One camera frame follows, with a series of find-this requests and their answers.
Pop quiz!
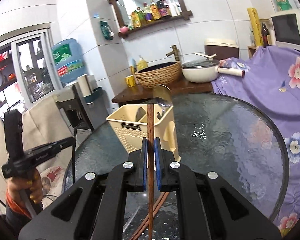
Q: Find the round glass table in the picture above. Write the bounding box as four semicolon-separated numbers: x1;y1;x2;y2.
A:
75;93;289;239

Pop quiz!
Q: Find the pink small bowl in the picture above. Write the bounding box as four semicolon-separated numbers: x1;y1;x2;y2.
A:
120;25;129;34

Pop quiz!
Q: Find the green packet on wall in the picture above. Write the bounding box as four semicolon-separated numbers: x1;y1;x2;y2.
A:
100;21;115;40

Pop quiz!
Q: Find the large steel spoon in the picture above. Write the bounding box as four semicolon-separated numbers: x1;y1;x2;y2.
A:
153;85;173;112

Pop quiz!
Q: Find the beige cloth cover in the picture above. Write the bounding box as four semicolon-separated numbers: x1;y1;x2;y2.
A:
0;95;72;199

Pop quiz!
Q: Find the beige plastic utensil holder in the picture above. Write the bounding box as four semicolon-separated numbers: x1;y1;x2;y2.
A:
106;104;181;161

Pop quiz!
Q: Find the brown wooden chopstick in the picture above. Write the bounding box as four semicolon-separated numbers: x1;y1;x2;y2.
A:
147;103;154;240

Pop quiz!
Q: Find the woven basket sink basin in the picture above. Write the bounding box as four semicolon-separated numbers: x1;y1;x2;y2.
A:
134;61;182;89

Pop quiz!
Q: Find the paper cup stack holder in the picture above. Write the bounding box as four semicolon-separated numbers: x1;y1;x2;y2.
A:
77;74;103;105

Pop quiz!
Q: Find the brown white rice cooker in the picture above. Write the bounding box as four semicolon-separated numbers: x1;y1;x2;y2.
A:
204;38;239;60

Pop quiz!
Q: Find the brass faucet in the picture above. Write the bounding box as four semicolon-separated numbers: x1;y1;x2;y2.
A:
166;44;180;61

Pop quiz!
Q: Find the window with frame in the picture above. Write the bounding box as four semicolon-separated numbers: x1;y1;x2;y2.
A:
0;28;62;119

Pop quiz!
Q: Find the wooden framed mirror shelf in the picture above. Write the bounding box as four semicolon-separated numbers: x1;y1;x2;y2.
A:
109;0;193;38

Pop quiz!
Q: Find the hand with yellow nails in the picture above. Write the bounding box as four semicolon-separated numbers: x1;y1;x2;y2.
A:
6;169;43;214

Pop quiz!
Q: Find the white pan with lid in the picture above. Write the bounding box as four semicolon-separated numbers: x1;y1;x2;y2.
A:
181;58;246;84

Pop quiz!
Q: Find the dark soy sauce bottle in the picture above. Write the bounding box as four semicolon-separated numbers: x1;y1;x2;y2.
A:
157;0;172;18

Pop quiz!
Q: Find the purple floral cloth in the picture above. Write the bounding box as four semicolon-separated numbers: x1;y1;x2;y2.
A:
212;46;300;239

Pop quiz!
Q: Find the blue water jug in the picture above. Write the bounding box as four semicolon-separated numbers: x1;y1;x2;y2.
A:
52;38;87;86

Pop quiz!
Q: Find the water dispenser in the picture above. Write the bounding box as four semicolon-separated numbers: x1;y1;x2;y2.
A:
56;83;108;131

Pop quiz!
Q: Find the yellow snack bag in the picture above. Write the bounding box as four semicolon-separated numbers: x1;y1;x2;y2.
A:
130;10;141;28

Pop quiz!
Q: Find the yellow soap dispenser bottle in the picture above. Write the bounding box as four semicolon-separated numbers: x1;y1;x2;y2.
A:
136;55;148;72

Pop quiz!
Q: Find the dark wooden counter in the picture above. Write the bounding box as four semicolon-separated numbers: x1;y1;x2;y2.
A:
111;77;213;106

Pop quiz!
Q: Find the yellow wrap roll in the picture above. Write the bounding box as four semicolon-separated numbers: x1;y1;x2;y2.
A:
247;8;263;47

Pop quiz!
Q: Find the white microwave oven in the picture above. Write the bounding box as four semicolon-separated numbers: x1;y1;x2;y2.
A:
270;9;300;51

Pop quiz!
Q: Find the brown glass bottle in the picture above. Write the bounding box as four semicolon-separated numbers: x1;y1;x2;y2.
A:
261;23;269;48

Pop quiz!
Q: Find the yellow mug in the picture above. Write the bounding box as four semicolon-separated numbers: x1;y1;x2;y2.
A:
125;75;136;87

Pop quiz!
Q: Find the purple label oil bottle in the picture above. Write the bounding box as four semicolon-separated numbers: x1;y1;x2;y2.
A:
143;2;154;23

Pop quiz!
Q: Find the orange label sauce bottle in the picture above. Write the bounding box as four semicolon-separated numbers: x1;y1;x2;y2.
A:
150;0;161;21

